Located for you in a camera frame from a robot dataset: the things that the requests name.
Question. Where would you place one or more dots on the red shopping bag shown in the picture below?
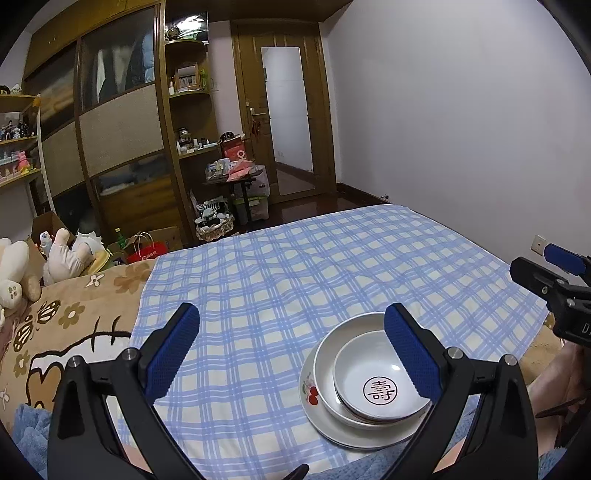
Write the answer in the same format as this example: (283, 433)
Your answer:
(147, 251)

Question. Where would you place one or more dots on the white cherry print plate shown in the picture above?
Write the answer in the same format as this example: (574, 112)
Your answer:
(364, 438)

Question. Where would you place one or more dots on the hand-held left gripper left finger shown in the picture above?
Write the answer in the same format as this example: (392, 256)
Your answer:
(173, 355)

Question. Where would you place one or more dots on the wooden corner shelf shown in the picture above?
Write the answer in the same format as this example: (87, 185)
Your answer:
(189, 94)

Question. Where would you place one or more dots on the cream plush toy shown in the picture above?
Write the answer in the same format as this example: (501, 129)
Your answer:
(14, 267)

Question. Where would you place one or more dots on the cluttered small side table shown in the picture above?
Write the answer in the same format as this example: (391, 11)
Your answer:
(249, 194)

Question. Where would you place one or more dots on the white haired plush toy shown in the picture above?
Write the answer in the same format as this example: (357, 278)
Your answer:
(90, 240)

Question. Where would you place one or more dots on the cardboard box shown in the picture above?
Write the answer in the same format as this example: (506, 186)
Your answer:
(46, 226)
(168, 237)

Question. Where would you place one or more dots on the wall socket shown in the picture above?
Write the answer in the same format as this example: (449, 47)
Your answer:
(539, 244)

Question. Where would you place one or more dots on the person's leg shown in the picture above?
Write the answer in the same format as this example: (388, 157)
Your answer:
(549, 383)

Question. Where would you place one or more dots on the woven basket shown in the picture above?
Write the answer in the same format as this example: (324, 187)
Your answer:
(214, 228)

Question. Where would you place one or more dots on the green bottle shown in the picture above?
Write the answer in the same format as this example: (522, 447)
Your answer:
(120, 237)

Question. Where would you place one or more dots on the large white bowl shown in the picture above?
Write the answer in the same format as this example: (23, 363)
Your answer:
(351, 328)

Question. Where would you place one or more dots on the small red patterned bowl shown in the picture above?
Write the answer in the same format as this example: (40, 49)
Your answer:
(364, 364)

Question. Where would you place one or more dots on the white plush doll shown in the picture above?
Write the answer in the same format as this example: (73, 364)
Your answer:
(64, 263)

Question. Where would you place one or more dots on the clear plastic storage box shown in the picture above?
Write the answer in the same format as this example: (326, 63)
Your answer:
(258, 203)

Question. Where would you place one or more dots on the pink packet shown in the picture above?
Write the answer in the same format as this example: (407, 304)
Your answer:
(240, 170)

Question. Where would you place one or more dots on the red box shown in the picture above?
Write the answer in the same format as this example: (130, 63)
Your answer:
(235, 150)

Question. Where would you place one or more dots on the wooden door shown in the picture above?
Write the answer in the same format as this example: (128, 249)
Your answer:
(251, 69)

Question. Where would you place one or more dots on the wooden wardrobe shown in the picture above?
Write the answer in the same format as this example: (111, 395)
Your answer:
(120, 124)

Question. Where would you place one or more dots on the blue checked cloth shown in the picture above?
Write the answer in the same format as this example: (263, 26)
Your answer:
(277, 286)

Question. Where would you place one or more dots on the white toy shelf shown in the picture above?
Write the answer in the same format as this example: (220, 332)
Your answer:
(40, 138)

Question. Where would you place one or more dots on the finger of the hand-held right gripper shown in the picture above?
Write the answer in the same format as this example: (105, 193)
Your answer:
(535, 277)
(565, 258)

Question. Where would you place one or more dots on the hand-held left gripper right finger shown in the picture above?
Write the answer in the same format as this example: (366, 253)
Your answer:
(411, 355)

